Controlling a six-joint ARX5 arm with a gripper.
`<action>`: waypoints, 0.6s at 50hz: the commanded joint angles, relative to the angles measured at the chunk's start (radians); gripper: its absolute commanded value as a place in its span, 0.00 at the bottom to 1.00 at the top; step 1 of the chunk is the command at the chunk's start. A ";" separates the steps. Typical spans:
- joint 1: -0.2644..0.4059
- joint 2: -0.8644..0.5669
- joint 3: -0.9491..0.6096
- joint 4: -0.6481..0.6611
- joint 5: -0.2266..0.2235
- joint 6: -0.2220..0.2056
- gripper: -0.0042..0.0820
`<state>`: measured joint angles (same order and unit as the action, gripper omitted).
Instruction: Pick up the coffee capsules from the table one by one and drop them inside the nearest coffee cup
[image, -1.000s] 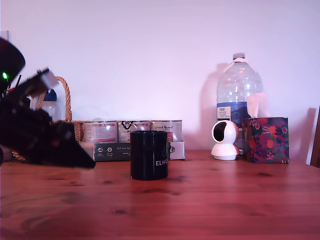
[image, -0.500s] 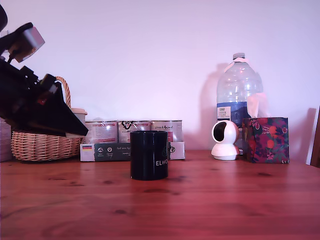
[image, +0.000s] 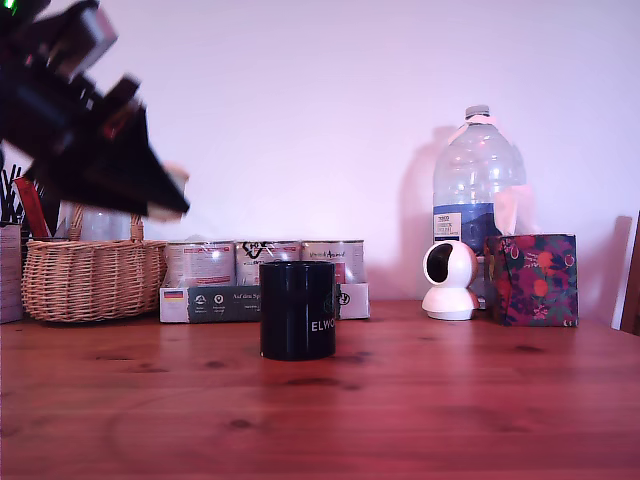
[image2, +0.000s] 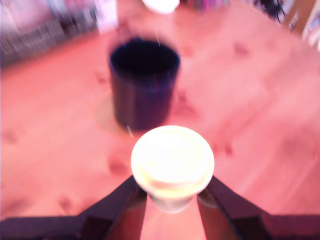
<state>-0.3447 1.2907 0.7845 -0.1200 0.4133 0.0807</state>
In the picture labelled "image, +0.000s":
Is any cream coffee capsule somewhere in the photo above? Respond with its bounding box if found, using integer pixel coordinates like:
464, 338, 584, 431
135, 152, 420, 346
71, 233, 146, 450
149, 159, 191, 222

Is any black coffee mug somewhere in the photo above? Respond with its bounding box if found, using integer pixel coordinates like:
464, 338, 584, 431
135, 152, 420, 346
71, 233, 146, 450
258, 259, 337, 362

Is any small clear bottle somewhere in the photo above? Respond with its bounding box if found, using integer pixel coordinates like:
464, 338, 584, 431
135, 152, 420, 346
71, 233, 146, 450
79, 208, 132, 242

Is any red flat stick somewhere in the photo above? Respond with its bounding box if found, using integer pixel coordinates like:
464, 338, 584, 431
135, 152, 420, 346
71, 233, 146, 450
13, 177, 54, 239

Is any bundle of black pens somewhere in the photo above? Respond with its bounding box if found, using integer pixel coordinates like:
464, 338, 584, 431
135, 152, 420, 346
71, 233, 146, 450
0, 162, 24, 225

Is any white labelled tin can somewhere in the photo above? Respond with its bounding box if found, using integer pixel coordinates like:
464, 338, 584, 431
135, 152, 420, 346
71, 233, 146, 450
164, 240, 236, 290

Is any white printed carton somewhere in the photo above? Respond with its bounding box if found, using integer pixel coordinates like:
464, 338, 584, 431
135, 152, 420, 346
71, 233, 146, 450
0, 223, 25, 325

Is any tin can with heart logo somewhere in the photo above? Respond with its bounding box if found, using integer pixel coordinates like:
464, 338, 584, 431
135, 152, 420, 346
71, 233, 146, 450
234, 239, 303, 287

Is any printed cardboard can tray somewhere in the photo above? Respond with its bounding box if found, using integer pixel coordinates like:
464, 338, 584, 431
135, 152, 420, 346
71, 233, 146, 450
159, 282, 371, 325

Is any tin can with red label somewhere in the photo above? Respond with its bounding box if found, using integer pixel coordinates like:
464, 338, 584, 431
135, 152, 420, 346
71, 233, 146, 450
301, 239, 365, 286

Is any large clear water bottle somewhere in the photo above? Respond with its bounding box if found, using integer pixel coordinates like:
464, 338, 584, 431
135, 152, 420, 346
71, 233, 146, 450
432, 104, 529, 309

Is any white tissue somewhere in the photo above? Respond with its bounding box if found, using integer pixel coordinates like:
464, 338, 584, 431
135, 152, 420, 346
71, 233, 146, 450
493, 184, 534, 237

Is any floral tissue box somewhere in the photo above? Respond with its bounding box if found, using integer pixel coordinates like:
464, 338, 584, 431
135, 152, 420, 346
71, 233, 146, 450
482, 233, 580, 329

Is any pale grey camera box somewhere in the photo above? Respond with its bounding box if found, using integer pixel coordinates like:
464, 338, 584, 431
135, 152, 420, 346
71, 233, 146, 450
59, 4, 120, 84

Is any wicker basket with handle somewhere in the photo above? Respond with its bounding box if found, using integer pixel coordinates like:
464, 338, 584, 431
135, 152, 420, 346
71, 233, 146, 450
20, 202, 169, 324

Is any small white round camera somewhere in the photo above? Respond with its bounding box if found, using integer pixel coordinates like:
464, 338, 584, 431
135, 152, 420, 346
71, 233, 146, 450
421, 241, 480, 321

